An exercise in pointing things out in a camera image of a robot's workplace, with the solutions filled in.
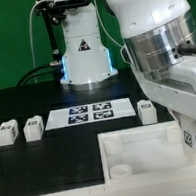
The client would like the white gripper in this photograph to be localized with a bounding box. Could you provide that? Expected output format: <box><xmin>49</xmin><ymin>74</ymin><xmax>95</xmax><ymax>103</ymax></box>
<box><xmin>132</xmin><ymin>56</ymin><xmax>196</xmax><ymax>121</ymax></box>

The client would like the white square tabletop part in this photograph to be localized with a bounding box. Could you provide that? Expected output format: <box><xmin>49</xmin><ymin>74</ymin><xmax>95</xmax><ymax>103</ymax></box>
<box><xmin>97</xmin><ymin>121</ymin><xmax>196</xmax><ymax>184</ymax></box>

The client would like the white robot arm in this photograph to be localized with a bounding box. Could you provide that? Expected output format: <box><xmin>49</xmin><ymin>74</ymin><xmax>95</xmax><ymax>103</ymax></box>
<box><xmin>105</xmin><ymin>0</ymin><xmax>196</xmax><ymax>142</ymax></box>

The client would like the white marker base plate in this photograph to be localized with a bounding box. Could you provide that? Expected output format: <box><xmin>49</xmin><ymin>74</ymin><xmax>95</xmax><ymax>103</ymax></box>
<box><xmin>46</xmin><ymin>98</ymin><xmax>136</xmax><ymax>130</ymax></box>

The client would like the black cable bundle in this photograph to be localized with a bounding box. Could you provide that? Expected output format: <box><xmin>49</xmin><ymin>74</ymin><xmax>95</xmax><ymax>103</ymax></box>
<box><xmin>13</xmin><ymin>60</ymin><xmax>66</xmax><ymax>87</ymax></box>

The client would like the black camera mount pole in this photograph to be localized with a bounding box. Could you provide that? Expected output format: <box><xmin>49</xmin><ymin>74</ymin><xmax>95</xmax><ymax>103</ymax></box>
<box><xmin>35</xmin><ymin>1</ymin><xmax>65</xmax><ymax>61</ymax></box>

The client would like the white thin cable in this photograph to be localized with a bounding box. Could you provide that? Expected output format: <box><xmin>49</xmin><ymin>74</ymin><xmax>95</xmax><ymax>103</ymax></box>
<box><xmin>23</xmin><ymin>0</ymin><xmax>64</xmax><ymax>85</ymax></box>

